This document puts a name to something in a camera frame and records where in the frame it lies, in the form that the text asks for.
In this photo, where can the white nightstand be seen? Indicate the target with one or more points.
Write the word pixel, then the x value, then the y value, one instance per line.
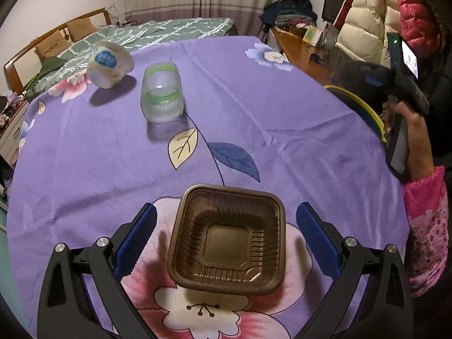
pixel 14 137

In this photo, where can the brown plastic tray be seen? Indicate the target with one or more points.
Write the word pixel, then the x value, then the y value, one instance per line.
pixel 226 240

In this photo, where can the white puffer jacket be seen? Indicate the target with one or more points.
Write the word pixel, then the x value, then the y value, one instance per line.
pixel 367 14

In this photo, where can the pink puffer jacket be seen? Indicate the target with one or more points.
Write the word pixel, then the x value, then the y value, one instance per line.
pixel 416 7

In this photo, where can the small green box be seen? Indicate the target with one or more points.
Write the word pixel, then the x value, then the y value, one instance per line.
pixel 312 35

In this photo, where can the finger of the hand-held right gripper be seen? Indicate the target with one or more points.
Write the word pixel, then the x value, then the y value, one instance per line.
pixel 376 79

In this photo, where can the wooden bed headboard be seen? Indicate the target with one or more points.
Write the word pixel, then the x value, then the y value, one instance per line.
pixel 53 44

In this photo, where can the bed with green bedding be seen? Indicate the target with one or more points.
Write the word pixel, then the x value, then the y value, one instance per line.
pixel 159 30

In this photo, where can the purple floral blanket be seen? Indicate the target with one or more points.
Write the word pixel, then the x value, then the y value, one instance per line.
pixel 265 113

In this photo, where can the pile of folded clothes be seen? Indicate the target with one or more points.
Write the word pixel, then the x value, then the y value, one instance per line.
pixel 289 12

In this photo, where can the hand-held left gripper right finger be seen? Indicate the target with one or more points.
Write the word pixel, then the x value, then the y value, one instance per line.
pixel 317 240

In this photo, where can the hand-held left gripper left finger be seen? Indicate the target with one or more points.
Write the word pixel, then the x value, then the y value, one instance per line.
pixel 136 243

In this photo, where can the wooden desk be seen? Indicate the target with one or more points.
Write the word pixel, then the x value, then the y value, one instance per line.
pixel 296 49

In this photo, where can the dark green cloth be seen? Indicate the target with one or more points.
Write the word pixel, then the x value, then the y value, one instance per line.
pixel 51 67

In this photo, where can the white cup with blue label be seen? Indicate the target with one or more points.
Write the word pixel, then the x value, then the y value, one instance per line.
pixel 106 67

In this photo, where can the yellow-rimmed trash bin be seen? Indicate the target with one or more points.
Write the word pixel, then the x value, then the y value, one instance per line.
pixel 367 111

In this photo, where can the person's right hand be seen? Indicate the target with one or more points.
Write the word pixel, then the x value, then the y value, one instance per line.
pixel 418 141

